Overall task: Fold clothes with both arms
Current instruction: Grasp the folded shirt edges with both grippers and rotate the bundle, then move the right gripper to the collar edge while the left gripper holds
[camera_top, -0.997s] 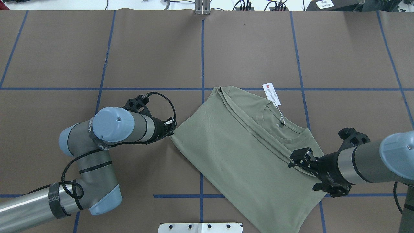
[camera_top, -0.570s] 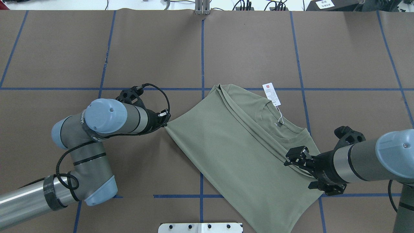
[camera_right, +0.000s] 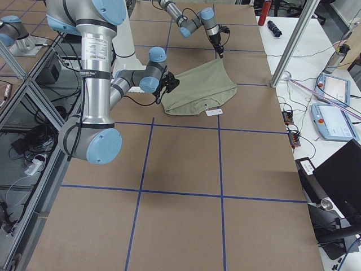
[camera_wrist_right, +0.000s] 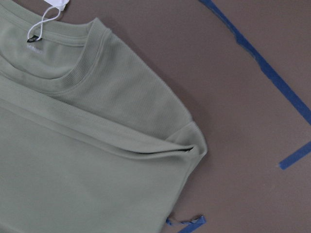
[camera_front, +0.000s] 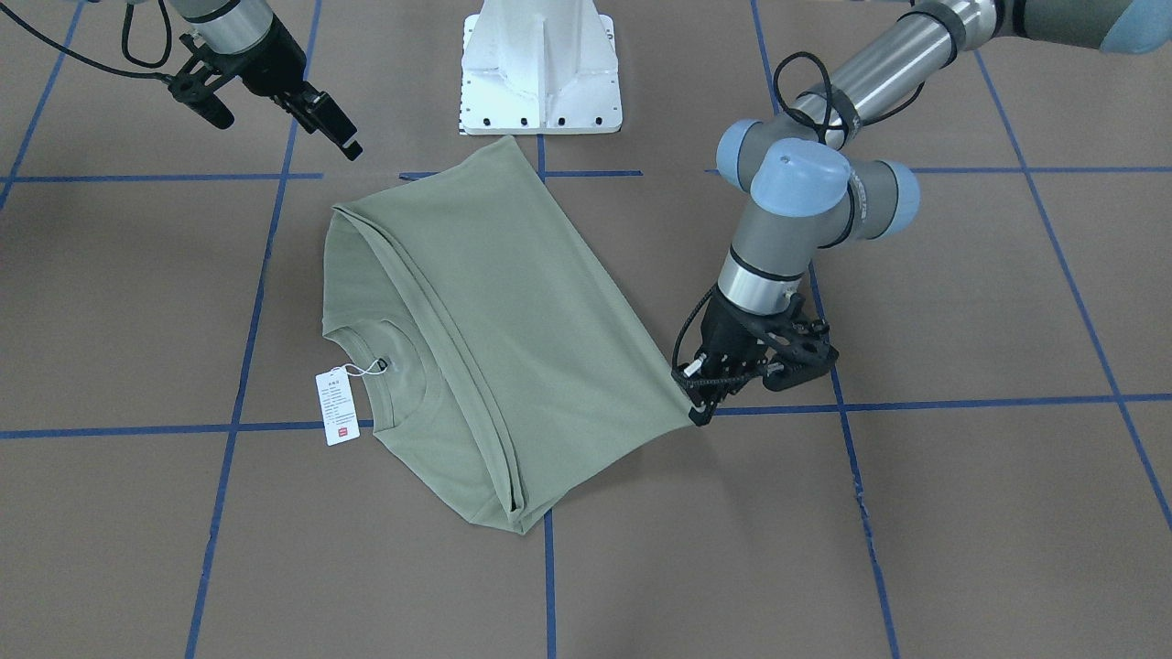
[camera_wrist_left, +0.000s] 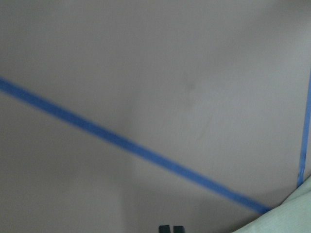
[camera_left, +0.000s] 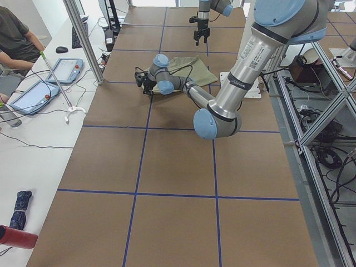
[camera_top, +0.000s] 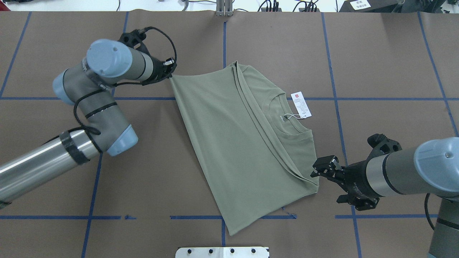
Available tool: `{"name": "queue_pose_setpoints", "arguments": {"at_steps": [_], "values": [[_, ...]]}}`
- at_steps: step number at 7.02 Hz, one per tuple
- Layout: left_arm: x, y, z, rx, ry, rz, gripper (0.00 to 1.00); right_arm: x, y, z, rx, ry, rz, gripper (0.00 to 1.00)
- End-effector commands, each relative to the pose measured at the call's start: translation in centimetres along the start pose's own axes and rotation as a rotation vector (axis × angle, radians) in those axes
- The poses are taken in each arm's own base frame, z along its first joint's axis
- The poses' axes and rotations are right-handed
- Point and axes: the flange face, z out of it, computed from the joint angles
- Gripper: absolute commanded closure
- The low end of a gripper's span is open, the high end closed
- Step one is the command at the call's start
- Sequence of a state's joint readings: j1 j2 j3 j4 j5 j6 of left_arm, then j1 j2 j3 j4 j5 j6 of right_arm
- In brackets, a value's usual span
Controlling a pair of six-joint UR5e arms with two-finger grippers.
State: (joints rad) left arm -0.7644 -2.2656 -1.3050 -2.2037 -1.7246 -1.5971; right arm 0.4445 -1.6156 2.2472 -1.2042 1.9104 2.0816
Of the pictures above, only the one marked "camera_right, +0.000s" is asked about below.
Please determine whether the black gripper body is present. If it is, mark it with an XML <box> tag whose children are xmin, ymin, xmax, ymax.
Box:
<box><xmin>155</xmin><ymin>72</ymin><xmax>180</xmax><ymax>103</ymax></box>
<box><xmin>207</xmin><ymin>25</ymin><xmax>230</xmax><ymax>53</ymax></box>

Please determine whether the olive green long-sleeve shirt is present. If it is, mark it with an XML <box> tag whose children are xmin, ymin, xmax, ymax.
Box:
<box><xmin>161</xmin><ymin>59</ymin><xmax>237</xmax><ymax>116</ymax></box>

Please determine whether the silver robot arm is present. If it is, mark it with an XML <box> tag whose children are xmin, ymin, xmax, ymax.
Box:
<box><xmin>151</xmin><ymin>0</ymin><xmax>231</xmax><ymax>59</ymax></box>
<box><xmin>46</xmin><ymin>1</ymin><xmax>179</xmax><ymax>164</ymax></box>

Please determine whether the white paper hang tag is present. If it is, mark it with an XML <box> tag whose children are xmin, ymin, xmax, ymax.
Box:
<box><xmin>205</xmin><ymin>108</ymin><xmax>223</xmax><ymax>116</ymax></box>

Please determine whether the folded dark blue umbrella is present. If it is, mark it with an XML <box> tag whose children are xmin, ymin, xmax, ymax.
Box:
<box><xmin>267</xmin><ymin>20</ymin><xmax>282</xmax><ymax>38</ymax></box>

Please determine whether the red cylindrical bottle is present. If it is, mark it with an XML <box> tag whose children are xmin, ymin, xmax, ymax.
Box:
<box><xmin>258</xmin><ymin>0</ymin><xmax>272</xmax><ymax>26</ymax></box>

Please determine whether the metal reacher stick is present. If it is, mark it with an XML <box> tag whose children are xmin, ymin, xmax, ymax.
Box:
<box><xmin>281</xmin><ymin>75</ymin><xmax>360</xmax><ymax>120</ymax></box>

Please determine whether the grey water bottle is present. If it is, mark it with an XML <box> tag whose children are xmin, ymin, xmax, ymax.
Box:
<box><xmin>323</xmin><ymin>43</ymin><xmax>350</xmax><ymax>74</ymax></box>

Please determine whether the blue teach pendant far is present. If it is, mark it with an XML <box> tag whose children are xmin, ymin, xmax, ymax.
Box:
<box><xmin>314</xmin><ymin>73</ymin><xmax>350</xmax><ymax>106</ymax></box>

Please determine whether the blue teach pendant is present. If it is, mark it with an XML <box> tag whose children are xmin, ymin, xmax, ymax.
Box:
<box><xmin>314</xmin><ymin>73</ymin><xmax>350</xmax><ymax>106</ymax></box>
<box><xmin>311</xmin><ymin>103</ymin><xmax>360</xmax><ymax>142</ymax></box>

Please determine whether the blue teach pendant near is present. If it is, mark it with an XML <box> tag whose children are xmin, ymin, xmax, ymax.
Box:
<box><xmin>311</xmin><ymin>103</ymin><xmax>360</xmax><ymax>142</ymax></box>

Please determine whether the black labelled box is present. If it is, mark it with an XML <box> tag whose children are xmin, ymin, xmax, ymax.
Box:
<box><xmin>295</xmin><ymin>158</ymin><xmax>334</xmax><ymax>211</ymax></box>

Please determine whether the black monitor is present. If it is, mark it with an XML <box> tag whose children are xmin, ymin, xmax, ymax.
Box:
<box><xmin>313</xmin><ymin>139</ymin><xmax>360</xmax><ymax>225</ymax></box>

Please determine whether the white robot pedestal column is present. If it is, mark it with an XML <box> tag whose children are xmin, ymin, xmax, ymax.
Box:
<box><xmin>112</xmin><ymin>1</ymin><xmax>142</xmax><ymax>73</ymax></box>

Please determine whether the aluminium frame post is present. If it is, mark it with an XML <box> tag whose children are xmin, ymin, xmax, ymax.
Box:
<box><xmin>270</xmin><ymin>0</ymin><xmax>320</xmax><ymax>88</ymax></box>

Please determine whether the aluminium frame rack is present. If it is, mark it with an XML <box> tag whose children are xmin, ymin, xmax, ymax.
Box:
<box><xmin>1</xmin><ymin>34</ymin><xmax>81</xmax><ymax>270</ymax></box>

